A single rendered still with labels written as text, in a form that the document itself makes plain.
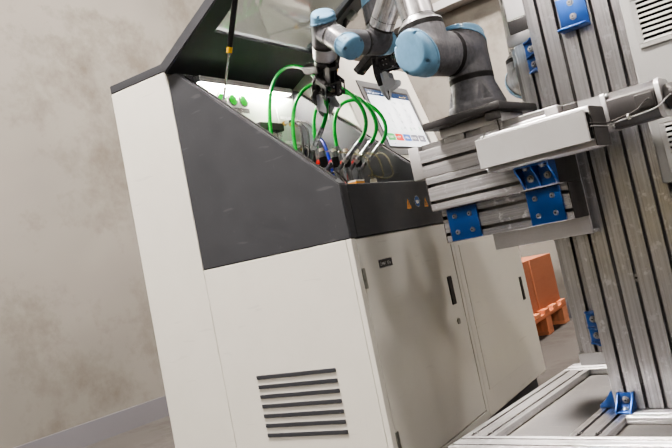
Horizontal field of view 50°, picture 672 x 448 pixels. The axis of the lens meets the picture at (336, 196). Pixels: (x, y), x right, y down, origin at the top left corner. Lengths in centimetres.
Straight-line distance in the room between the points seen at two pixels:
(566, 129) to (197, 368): 146
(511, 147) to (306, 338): 89
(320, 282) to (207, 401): 62
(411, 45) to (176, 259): 114
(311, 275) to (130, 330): 254
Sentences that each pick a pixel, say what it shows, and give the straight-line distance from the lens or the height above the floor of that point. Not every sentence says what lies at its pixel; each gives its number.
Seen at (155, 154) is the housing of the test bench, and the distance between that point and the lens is 253.
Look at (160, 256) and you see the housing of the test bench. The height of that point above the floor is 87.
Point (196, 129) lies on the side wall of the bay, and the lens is 240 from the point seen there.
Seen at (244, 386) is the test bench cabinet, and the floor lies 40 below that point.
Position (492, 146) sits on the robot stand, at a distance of 170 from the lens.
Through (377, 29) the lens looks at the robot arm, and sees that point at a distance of 215.
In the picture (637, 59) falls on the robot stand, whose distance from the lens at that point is 187.
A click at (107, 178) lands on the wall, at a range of 463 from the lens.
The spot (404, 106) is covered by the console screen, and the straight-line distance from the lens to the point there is 330.
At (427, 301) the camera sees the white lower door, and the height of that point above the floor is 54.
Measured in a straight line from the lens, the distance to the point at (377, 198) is 223.
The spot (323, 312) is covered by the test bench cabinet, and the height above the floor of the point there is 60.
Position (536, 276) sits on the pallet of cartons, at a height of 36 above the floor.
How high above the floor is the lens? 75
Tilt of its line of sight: 5 degrees up
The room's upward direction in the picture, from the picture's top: 12 degrees counter-clockwise
